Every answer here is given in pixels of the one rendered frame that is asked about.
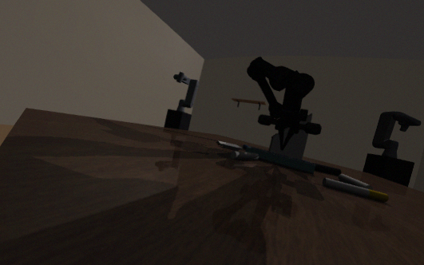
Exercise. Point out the keyboard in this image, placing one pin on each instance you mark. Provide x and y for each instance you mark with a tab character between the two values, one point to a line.
283	160

